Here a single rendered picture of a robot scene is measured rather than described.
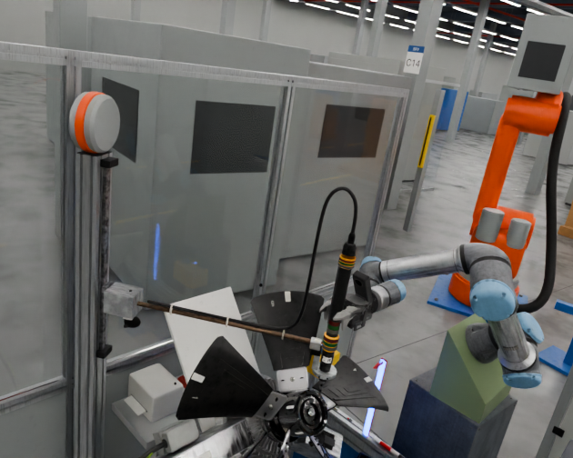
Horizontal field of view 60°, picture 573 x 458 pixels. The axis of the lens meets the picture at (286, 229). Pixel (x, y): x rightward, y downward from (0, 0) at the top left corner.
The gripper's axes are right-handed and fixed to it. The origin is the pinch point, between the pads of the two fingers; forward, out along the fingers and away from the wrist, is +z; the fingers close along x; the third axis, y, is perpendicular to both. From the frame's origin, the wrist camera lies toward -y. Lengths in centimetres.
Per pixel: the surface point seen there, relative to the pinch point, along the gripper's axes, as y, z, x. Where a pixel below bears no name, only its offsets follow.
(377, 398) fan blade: 34.3, -24.2, -8.3
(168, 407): 59, 14, 49
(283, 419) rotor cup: 29.6, 12.4, -0.7
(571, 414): 94, -183, -43
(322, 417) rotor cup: 29.2, 3.1, -6.9
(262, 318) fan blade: 11.8, 3.8, 20.8
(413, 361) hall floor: 148, -233, 71
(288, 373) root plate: 22.9, 3.7, 7.2
